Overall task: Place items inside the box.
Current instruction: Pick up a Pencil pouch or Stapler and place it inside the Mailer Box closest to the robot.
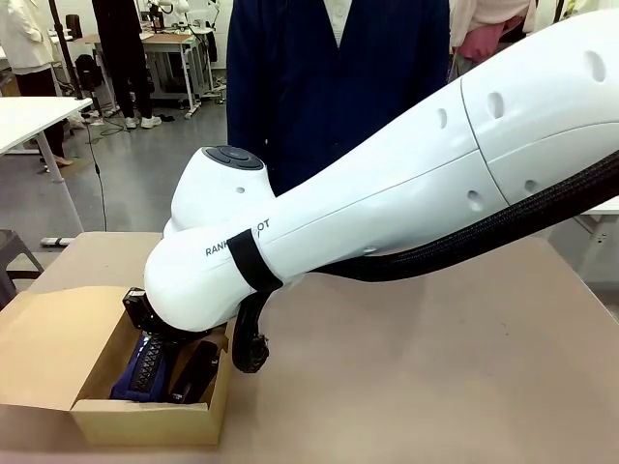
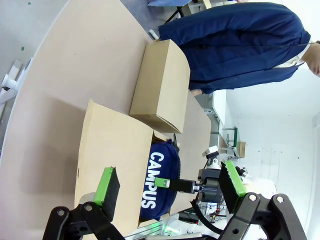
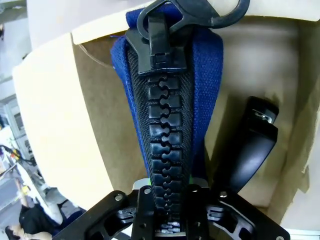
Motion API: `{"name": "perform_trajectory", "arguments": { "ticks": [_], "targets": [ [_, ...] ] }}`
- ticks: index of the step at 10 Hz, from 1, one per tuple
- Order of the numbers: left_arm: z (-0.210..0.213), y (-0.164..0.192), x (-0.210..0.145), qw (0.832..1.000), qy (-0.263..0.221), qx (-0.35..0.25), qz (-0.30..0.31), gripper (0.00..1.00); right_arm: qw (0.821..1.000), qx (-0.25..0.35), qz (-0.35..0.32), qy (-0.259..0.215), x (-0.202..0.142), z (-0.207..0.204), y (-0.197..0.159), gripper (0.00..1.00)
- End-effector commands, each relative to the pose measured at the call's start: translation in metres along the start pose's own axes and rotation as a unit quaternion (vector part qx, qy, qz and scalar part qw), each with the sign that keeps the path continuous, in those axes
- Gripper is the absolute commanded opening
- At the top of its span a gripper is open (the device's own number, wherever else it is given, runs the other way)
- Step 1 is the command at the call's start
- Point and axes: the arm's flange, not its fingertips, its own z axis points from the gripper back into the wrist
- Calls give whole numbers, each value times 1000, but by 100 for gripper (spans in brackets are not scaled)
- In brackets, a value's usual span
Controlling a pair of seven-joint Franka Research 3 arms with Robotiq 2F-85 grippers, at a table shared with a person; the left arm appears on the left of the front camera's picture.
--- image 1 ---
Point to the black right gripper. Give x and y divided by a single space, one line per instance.
140 311

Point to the navy CAMPUS pencil case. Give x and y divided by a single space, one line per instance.
140 379

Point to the black stapler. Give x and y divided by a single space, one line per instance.
196 372

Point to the large cardboard box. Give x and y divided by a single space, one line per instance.
43 338

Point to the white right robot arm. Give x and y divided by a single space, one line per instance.
387 183

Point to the grey metal stool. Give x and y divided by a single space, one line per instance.
14 251

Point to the white table with grey leg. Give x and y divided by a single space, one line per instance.
29 121

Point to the black bag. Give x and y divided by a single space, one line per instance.
88 71

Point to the person in navy coat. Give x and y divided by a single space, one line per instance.
290 96

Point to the person in black clothes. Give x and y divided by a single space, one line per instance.
121 48

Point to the grey workbench with brown top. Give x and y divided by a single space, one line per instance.
169 41

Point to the black tripod stand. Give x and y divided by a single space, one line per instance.
65 48
559 8

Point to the black cylinder speaker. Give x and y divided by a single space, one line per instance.
72 26

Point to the person in white coat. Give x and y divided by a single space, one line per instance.
24 38

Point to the person in pink clothes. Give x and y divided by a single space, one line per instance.
488 29

